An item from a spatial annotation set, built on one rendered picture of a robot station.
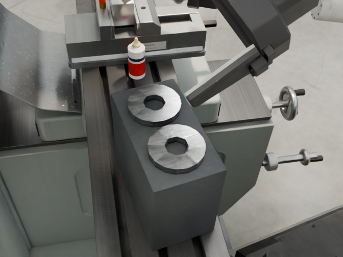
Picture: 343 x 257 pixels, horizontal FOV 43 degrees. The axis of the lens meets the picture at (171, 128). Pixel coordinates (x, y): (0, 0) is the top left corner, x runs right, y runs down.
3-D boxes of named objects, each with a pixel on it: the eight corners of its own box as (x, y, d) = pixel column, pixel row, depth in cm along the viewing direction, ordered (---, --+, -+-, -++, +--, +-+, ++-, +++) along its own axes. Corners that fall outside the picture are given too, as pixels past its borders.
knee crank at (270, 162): (317, 153, 152) (322, 142, 147) (324, 166, 148) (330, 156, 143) (256, 161, 148) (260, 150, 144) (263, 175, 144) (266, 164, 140)
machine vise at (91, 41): (193, 22, 123) (196, -14, 115) (206, 55, 113) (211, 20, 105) (66, 33, 117) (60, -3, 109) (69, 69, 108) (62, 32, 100)
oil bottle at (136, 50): (144, 68, 109) (143, 31, 101) (146, 79, 107) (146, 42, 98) (127, 70, 109) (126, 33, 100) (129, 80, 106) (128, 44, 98)
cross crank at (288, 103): (289, 102, 155) (298, 77, 146) (302, 126, 147) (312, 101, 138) (246, 106, 152) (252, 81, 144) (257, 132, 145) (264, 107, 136)
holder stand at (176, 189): (170, 143, 93) (174, 71, 78) (214, 230, 80) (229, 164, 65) (115, 158, 90) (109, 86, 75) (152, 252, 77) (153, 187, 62)
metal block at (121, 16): (131, 10, 111) (130, -11, 107) (134, 24, 107) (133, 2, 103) (110, 12, 110) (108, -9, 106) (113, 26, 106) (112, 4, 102)
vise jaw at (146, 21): (152, 6, 115) (152, -7, 112) (161, 34, 107) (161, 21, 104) (129, 8, 114) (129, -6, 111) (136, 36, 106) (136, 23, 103)
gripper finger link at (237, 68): (181, 92, 31) (255, 42, 31) (189, 101, 34) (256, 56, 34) (194, 109, 31) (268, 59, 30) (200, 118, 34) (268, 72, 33)
